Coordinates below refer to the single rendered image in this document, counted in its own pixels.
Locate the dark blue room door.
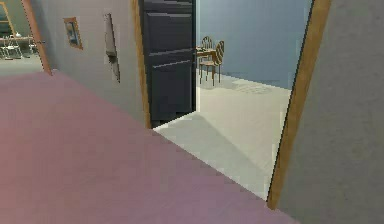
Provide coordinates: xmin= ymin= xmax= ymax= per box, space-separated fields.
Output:
xmin=138 ymin=0 xmax=198 ymax=129

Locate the wooden dining table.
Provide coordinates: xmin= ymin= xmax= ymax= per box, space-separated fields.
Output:
xmin=195 ymin=46 xmax=218 ymax=58

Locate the wooden framed wall picture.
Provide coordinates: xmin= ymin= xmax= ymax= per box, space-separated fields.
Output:
xmin=63 ymin=16 xmax=84 ymax=51

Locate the wooden spindle-back chair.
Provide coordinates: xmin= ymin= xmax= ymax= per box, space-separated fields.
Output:
xmin=199 ymin=40 xmax=226 ymax=87
xmin=198 ymin=35 xmax=214 ymax=79

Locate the grey framed wall picture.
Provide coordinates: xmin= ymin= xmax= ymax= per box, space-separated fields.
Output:
xmin=103 ymin=12 xmax=121 ymax=84

